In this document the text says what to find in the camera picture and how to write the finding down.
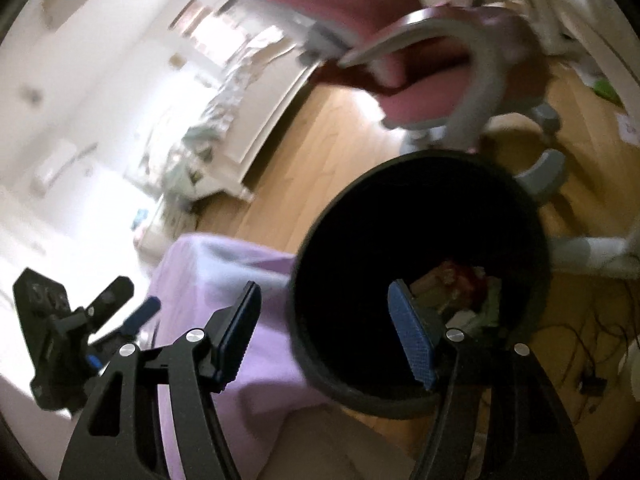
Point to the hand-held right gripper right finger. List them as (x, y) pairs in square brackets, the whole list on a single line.
[(412, 330)]

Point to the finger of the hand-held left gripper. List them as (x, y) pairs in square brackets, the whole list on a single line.
[(140, 315), (112, 300)]

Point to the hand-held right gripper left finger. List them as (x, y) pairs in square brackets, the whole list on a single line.
[(235, 340)]

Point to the red snack packet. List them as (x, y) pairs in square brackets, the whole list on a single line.
[(467, 282)]

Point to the black trash bin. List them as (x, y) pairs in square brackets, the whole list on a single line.
[(350, 240)]

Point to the white crumpled paper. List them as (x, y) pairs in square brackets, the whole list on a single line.
[(470, 319)]

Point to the white nightstand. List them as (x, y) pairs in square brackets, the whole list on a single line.
[(155, 240)]

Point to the purple tablecloth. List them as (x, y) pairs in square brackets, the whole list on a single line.
[(210, 270)]

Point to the beige cloth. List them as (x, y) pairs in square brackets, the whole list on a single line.
[(325, 440)]

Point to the white furniture leg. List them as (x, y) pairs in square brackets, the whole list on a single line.
[(590, 252)]

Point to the floral quilt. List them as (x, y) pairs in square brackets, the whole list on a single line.
[(215, 120)]

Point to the white wooden bed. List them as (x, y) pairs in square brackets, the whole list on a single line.
[(270, 120)]

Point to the pink desk chair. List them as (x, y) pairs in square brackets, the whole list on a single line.
[(425, 95)]

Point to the green toy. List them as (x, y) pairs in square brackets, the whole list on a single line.
[(606, 89)]

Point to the white wall air conditioner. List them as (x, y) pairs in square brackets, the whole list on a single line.
[(55, 165)]

